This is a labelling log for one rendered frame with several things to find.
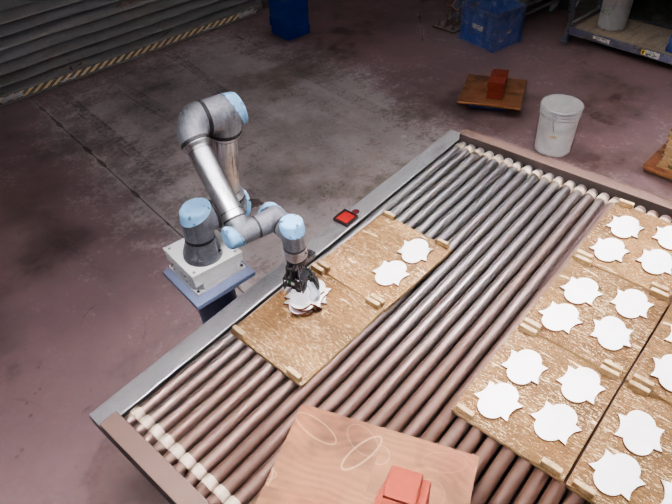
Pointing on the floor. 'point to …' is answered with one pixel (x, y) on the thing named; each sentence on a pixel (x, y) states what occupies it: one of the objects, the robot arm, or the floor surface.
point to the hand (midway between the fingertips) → (304, 294)
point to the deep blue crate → (492, 23)
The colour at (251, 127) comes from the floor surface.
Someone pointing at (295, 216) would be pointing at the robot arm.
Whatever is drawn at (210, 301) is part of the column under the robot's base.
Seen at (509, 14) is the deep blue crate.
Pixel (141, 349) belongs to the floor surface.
